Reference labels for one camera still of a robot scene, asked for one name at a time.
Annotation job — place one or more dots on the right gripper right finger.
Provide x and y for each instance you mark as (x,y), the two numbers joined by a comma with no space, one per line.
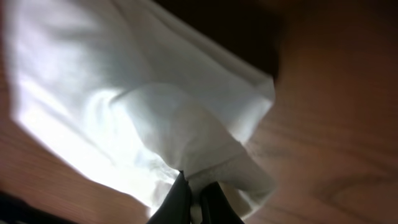
(215,207)

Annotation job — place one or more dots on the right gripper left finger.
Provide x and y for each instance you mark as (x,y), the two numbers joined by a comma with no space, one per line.
(175,208)

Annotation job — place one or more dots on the white t-shirt with pixel logo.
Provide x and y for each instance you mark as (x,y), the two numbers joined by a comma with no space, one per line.
(130,96)

